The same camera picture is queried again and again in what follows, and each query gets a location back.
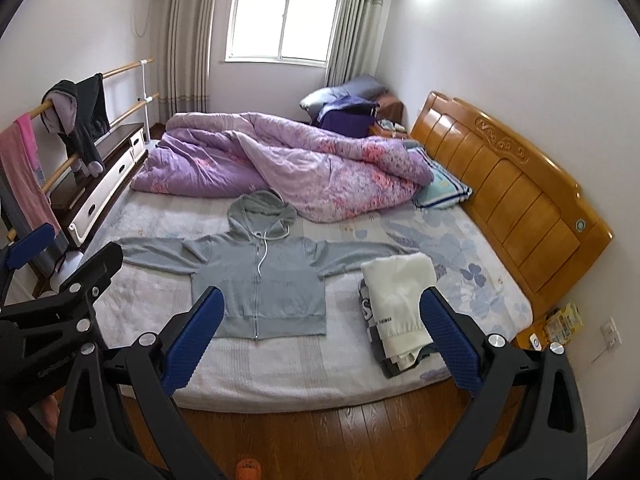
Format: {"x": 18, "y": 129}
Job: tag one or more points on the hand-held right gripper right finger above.
{"x": 452, "y": 345}

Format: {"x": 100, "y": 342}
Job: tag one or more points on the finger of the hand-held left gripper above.
{"x": 95, "y": 267}
{"x": 30, "y": 245}

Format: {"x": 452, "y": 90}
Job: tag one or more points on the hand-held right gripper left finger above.
{"x": 192, "y": 345}

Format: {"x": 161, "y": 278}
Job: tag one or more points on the grey sweater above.
{"x": 422, "y": 352}

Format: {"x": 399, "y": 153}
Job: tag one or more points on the cream jacket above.
{"x": 400, "y": 290}

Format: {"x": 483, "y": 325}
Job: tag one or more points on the grey zip hoodie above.
{"x": 280, "y": 280}

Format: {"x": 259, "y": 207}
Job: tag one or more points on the person's left hand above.
{"x": 50, "y": 412}

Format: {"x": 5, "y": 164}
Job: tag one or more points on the wooden nightstand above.
{"x": 392, "y": 105}
{"x": 522, "y": 341}

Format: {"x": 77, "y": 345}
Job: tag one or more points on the pink towel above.
{"x": 20, "y": 170}

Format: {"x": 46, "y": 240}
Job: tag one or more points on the small white device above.
{"x": 535, "y": 341}

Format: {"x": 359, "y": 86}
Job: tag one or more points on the grey printed folded garment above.
{"x": 369, "y": 310}

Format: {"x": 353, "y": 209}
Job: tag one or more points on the dark-topped white drawer cabinet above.
{"x": 115, "y": 160}

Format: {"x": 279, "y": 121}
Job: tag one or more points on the yellow packet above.
{"x": 565, "y": 322}

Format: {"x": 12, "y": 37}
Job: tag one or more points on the orange slipper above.
{"x": 248, "y": 470}

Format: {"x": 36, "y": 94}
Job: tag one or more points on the purple floral quilt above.
{"x": 200, "y": 165}

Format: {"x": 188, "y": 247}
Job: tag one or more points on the black hanging jacket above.
{"x": 87, "y": 105}

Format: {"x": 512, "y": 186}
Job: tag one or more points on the blue and white pillow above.
{"x": 445, "y": 187}

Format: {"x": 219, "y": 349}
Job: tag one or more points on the wooden bed headboard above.
{"x": 525, "y": 195}

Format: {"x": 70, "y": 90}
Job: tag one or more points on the dark purple cloth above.
{"x": 345, "y": 122}

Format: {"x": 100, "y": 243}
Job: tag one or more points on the grey striped curtain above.
{"x": 355, "y": 25}
{"x": 190, "y": 35}

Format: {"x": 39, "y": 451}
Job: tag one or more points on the blue-grey cushion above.
{"x": 350, "y": 87}

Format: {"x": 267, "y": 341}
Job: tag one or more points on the window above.
{"x": 260, "y": 15}

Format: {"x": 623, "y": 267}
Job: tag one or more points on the white wall socket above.
{"x": 611, "y": 332}

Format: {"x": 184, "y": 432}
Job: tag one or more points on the wooden barre rail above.
{"x": 122, "y": 68}
{"x": 127, "y": 108}

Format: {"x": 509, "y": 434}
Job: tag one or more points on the white barre post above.
{"x": 145, "y": 110}

